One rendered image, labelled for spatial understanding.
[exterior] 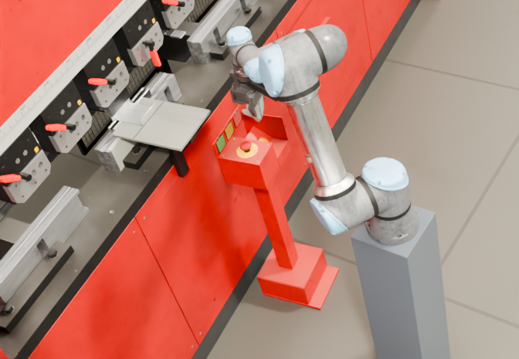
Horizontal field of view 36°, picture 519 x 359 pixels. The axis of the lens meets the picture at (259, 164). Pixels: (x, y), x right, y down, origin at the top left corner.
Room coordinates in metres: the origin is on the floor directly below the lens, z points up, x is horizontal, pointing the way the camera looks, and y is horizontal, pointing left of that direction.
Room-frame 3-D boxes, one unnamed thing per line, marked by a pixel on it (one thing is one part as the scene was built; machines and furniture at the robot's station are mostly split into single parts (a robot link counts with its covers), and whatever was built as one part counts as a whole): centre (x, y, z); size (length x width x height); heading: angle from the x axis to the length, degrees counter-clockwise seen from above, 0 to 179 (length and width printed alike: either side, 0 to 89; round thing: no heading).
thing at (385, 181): (1.46, -0.30, 0.94); 0.13 x 0.12 x 0.14; 103
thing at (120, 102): (2.04, 0.37, 1.06); 0.10 x 0.02 x 0.10; 140
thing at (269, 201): (1.99, 0.00, 0.39); 0.06 x 0.06 x 0.54; 53
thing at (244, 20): (2.46, -0.07, 0.89); 0.30 x 0.05 x 0.03; 140
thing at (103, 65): (2.02, 0.38, 1.19); 0.15 x 0.09 x 0.17; 140
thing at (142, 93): (2.06, 0.35, 0.99); 0.20 x 0.03 x 0.03; 140
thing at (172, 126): (1.94, 0.25, 1.00); 0.26 x 0.18 x 0.01; 50
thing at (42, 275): (1.54, 0.71, 0.89); 0.30 x 0.05 x 0.03; 140
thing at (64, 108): (1.86, 0.51, 1.19); 0.15 x 0.09 x 0.17; 140
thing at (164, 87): (2.08, 0.33, 0.92); 0.39 x 0.06 x 0.10; 140
